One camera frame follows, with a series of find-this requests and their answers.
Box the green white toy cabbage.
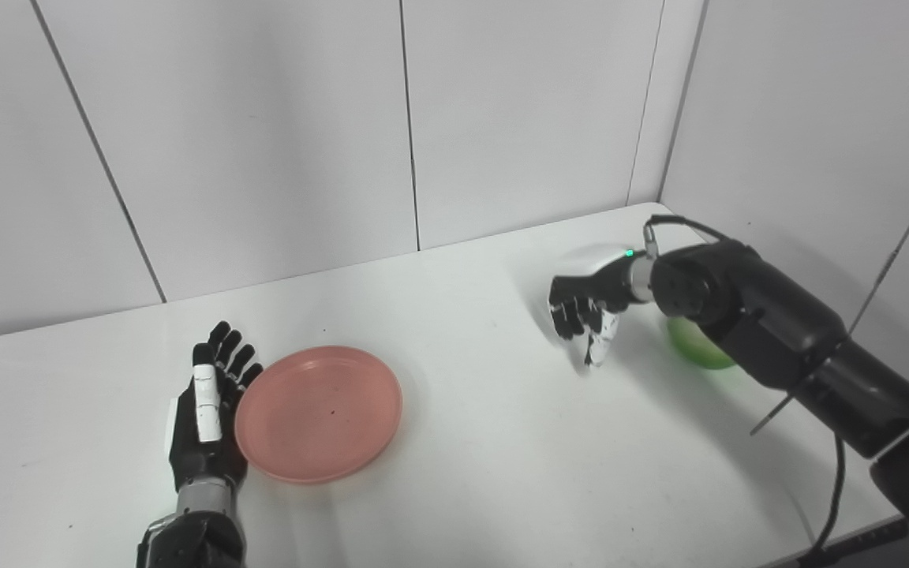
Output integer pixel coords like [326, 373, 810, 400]
[666, 316, 738, 370]

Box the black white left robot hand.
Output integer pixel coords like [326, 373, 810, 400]
[164, 320, 264, 494]

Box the pink round plate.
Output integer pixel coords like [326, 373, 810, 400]
[234, 346, 403, 485]

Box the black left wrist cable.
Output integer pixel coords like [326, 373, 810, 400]
[137, 514, 177, 565]

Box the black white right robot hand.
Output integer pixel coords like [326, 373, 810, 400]
[547, 243, 653, 369]

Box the black table bracket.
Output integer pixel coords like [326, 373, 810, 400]
[798, 517, 909, 566]

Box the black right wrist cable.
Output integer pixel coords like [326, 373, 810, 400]
[642, 215, 847, 566]

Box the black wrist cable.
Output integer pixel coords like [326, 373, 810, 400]
[642, 215, 847, 566]
[137, 514, 177, 565]

